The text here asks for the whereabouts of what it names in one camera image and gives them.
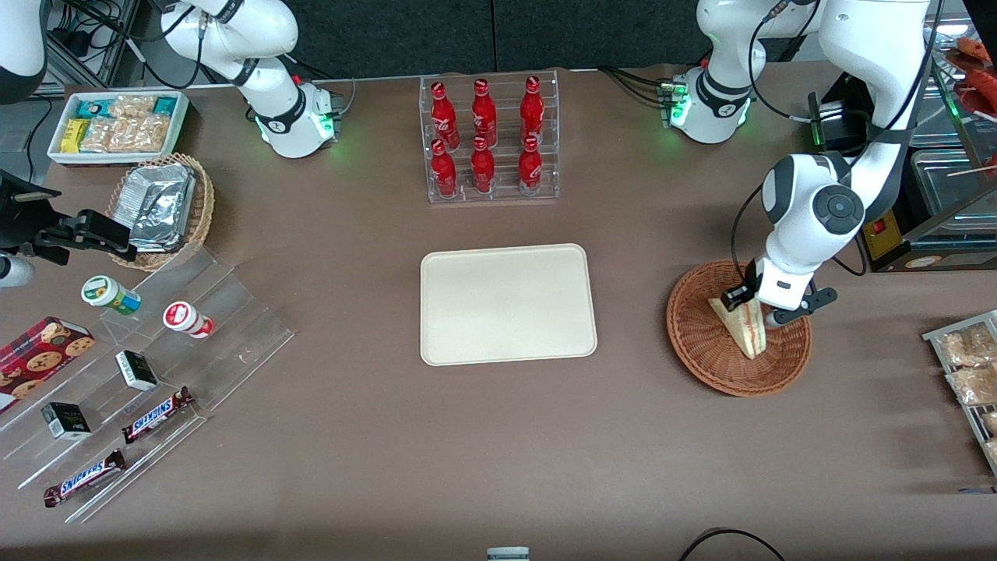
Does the white plastic bin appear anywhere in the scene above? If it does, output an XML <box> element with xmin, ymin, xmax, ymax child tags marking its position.
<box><xmin>47</xmin><ymin>91</ymin><xmax>190</xmax><ymax>166</ymax></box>

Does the black glass food warmer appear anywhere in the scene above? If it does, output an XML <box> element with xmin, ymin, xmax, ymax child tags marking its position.
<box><xmin>806</xmin><ymin>31</ymin><xmax>997</xmax><ymax>273</ymax></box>

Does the red plaid cookie box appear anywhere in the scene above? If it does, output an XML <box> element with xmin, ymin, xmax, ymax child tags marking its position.
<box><xmin>0</xmin><ymin>316</ymin><xmax>96</xmax><ymax>414</ymax></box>

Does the black table cable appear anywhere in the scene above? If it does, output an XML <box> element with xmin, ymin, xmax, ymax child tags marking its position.
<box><xmin>676</xmin><ymin>527</ymin><xmax>787</xmax><ymax>561</ymax></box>

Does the small black carton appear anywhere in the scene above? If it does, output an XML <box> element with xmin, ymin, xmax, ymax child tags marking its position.
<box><xmin>41</xmin><ymin>401</ymin><xmax>92</xmax><ymax>442</ymax></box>
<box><xmin>115</xmin><ymin>350</ymin><xmax>159</xmax><ymax>392</ymax></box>

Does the steel food pan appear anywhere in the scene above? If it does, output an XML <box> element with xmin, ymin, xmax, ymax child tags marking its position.
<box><xmin>910</xmin><ymin>148</ymin><xmax>997</xmax><ymax>235</ymax></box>

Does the light tan wicker basket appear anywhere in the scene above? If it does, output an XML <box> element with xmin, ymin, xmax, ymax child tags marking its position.
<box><xmin>105</xmin><ymin>153</ymin><xmax>216</xmax><ymax>272</ymax></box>

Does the triangle sandwich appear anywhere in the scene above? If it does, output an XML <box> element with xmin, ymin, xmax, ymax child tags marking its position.
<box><xmin>707</xmin><ymin>296</ymin><xmax>770</xmax><ymax>360</ymax></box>

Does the green label white-lid cup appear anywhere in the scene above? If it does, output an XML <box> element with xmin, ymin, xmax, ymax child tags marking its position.
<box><xmin>81</xmin><ymin>275</ymin><xmax>143</xmax><ymax>316</ymax></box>

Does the red cola bottle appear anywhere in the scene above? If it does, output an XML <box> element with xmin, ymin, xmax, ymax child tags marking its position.
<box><xmin>470</xmin><ymin>136</ymin><xmax>496</xmax><ymax>194</ymax></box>
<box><xmin>471</xmin><ymin>79</ymin><xmax>498</xmax><ymax>143</ymax></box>
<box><xmin>431</xmin><ymin>81</ymin><xmax>460</xmax><ymax>145</ymax></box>
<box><xmin>518</xmin><ymin>135</ymin><xmax>544</xmax><ymax>194</ymax></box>
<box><xmin>520</xmin><ymin>76</ymin><xmax>544</xmax><ymax>139</ymax></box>
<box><xmin>430</xmin><ymin>139</ymin><xmax>458</xmax><ymax>197</ymax></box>

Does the clear acrylic stepped shelf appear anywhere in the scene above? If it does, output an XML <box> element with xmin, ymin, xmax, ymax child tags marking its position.
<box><xmin>92</xmin><ymin>245</ymin><xmax>295</xmax><ymax>414</ymax></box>
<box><xmin>0</xmin><ymin>343</ymin><xmax>210</xmax><ymax>524</ymax></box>

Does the aluminium frame with cables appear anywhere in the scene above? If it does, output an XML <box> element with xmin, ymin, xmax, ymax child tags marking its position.
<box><xmin>47</xmin><ymin>0</ymin><xmax>160</xmax><ymax>88</ymax></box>

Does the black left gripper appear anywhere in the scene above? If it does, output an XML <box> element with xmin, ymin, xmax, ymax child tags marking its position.
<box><xmin>720</xmin><ymin>259</ymin><xmax>839</xmax><ymax>325</ymax></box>

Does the red label white-lid cup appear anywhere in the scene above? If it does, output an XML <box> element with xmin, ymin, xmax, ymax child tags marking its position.
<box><xmin>162</xmin><ymin>301</ymin><xmax>215</xmax><ymax>340</ymax></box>

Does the Snickers chocolate bar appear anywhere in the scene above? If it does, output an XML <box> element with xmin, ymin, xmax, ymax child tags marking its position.
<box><xmin>121</xmin><ymin>386</ymin><xmax>196</xmax><ymax>445</ymax></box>
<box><xmin>43</xmin><ymin>449</ymin><xmax>127</xmax><ymax>508</ymax></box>

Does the cream plastic tray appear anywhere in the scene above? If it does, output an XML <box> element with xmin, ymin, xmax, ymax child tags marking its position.
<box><xmin>420</xmin><ymin>243</ymin><xmax>598</xmax><ymax>367</ymax></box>

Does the small electronics box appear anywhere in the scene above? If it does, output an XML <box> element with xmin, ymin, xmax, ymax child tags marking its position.
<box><xmin>809</xmin><ymin>74</ymin><xmax>877</xmax><ymax>153</ymax></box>

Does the clear acrylic bottle rack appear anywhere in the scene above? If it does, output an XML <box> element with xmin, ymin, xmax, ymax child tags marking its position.
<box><xmin>419</xmin><ymin>70</ymin><xmax>560</xmax><ymax>204</ymax></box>

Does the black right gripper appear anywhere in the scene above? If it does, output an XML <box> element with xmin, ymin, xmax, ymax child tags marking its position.
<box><xmin>0</xmin><ymin>173</ymin><xmax>137</xmax><ymax>263</ymax></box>

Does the round brown wicker basket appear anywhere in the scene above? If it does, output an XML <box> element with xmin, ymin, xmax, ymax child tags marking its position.
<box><xmin>666</xmin><ymin>259</ymin><xmax>812</xmax><ymax>397</ymax></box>

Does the grey wire rack tray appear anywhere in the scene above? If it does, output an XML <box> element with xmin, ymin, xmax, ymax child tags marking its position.
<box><xmin>921</xmin><ymin>310</ymin><xmax>997</xmax><ymax>476</ymax></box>

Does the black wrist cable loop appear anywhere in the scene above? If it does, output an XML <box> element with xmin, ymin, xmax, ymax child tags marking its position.
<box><xmin>731</xmin><ymin>181</ymin><xmax>772</xmax><ymax>291</ymax></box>

